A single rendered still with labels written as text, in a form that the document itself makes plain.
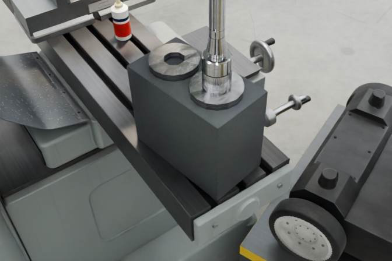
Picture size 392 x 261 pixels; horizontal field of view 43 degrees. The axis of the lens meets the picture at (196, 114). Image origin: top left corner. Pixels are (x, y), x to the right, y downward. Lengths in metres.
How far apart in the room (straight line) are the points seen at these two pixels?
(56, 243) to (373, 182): 0.86
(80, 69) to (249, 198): 0.51
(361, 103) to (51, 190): 0.91
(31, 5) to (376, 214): 1.00
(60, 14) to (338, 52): 1.77
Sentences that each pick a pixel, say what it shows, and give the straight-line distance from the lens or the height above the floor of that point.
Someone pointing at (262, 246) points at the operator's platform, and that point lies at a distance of 1.45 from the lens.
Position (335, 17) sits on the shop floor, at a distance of 3.03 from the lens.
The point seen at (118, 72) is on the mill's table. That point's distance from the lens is 1.17.
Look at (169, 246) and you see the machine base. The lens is 1.68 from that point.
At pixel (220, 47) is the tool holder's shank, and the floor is 1.19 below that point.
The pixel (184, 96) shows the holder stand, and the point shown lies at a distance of 0.81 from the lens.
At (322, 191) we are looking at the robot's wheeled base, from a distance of 1.31.
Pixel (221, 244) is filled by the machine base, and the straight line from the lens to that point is 1.72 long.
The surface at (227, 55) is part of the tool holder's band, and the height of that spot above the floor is 1.17.
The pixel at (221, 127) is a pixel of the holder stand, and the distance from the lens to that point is 0.76.
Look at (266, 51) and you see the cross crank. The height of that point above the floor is 0.65.
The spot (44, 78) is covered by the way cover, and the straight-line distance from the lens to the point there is 1.30.
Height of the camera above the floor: 1.64
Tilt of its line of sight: 45 degrees down
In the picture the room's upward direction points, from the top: 2 degrees counter-clockwise
